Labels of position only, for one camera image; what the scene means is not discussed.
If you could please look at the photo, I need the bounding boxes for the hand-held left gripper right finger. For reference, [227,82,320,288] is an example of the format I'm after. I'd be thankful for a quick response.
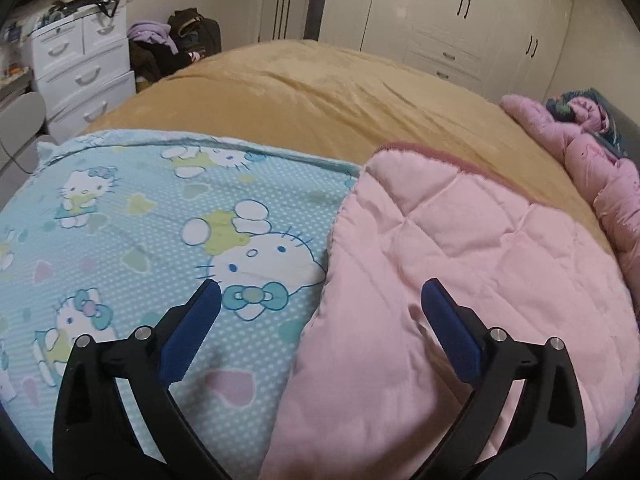
[421,280,587,480]

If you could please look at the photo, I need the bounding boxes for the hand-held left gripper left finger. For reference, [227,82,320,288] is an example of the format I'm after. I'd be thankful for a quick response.
[52,279,222,480]

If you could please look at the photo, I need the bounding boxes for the pink quilted jacket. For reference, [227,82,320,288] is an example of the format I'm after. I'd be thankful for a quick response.
[260,142,633,480]

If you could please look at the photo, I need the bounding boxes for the dark clothes pile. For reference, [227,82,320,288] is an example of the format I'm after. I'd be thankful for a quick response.
[129,40,201,83]

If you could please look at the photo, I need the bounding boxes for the purple clothes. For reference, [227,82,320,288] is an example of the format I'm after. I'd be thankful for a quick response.
[127,21,178,53]

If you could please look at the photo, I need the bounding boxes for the blue cartoon printed blanket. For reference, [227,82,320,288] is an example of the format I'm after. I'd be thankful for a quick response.
[0,129,363,471]

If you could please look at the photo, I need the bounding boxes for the pink padded jacket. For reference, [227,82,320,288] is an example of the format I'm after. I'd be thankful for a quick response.
[500,89,640,306]

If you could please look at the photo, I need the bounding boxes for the dark grey headboard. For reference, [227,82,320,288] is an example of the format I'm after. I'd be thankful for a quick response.
[607,105,640,161]

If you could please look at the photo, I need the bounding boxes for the tan bed sheet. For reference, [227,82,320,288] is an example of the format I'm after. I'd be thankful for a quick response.
[75,39,608,226]

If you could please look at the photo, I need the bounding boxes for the grey chair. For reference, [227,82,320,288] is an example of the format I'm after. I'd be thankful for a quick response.
[0,91,48,171]

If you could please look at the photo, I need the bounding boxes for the black bag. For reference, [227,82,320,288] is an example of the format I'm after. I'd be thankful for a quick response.
[167,8,222,56]

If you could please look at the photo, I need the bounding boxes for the white drawer chest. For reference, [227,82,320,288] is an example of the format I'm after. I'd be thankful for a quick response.
[30,0,137,131]

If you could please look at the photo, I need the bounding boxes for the room door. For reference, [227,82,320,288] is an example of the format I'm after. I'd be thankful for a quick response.
[257,0,321,43]

